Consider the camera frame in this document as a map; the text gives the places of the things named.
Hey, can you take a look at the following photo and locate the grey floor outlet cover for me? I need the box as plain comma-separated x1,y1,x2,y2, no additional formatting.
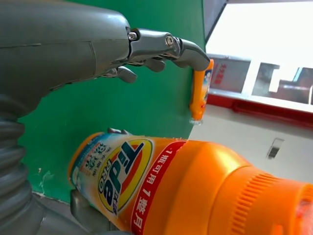
265,137,285,160

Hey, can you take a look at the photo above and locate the red and white cabinet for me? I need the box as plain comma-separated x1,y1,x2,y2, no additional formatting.
207,53,313,131

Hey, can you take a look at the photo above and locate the orange Tide detergent bottle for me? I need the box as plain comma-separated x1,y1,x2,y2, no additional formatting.
189,58,215,126
67,131,313,235

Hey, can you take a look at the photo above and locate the green table mat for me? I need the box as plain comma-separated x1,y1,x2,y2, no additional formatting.
18,0,207,206

